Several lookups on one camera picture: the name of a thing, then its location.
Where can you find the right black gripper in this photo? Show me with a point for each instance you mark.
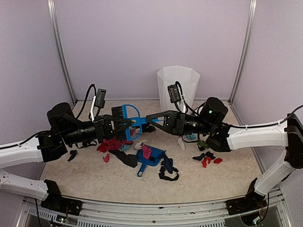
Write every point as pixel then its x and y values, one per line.
pixel 176 123

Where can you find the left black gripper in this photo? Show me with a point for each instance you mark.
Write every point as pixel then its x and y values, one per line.
pixel 103 127

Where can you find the blue hand brush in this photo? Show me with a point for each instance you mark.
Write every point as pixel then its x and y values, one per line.
pixel 137 121

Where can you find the blue plastic dustpan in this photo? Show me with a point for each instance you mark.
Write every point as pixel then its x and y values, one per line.
pixel 148 156

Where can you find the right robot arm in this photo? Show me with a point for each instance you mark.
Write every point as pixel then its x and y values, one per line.
pixel 223 137

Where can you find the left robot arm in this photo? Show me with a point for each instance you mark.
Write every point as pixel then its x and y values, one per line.
pixel 46 146

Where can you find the red paper scraps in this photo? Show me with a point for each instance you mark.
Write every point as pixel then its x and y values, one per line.
pixel 208 160

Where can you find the dark scrap cluster back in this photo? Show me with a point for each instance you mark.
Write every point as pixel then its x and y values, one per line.
pixel 146 128

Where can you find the white paper scrap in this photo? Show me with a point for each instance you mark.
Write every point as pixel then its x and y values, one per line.
pixel 181 143

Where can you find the small pink paper scrap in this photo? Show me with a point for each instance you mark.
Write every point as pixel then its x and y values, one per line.
pixel 106 158

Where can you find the large black paper scrap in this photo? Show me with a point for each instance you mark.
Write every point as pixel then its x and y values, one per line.
pixel 128 159

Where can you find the light blue paper scrap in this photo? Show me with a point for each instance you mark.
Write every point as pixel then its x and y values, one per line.
pixel 191 136

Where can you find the navy blue paper scrap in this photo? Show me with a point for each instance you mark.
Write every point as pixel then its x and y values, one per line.
pixel 168 164

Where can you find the green paper scrap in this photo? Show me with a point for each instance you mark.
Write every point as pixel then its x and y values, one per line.
pixel 202 145

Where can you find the dark blue scrap left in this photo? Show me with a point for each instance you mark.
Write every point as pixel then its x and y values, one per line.
pixel 73 154

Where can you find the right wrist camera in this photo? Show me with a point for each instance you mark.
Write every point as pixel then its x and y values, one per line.
pixel 176 97

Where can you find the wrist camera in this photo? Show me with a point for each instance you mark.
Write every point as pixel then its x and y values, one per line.
pixel 176 97
pixel 98 103

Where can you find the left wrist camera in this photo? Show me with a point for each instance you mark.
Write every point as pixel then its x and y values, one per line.
pixel 98 103

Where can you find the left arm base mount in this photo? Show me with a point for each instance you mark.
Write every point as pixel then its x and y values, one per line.
pixel 56 202

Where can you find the front aluminium rail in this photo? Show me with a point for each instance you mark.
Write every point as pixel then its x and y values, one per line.
pixel 93 213

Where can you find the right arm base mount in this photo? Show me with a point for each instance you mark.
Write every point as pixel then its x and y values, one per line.
pixel 251 201

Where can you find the left aluminium frame post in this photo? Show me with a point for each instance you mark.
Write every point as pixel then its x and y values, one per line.
pixel 60 51

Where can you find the aluminium frame post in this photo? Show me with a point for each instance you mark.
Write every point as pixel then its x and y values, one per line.
pixel 60 51
pixel 245 50

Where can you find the right aluminium frame post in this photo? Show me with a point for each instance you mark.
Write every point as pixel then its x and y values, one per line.
pixel 245 50

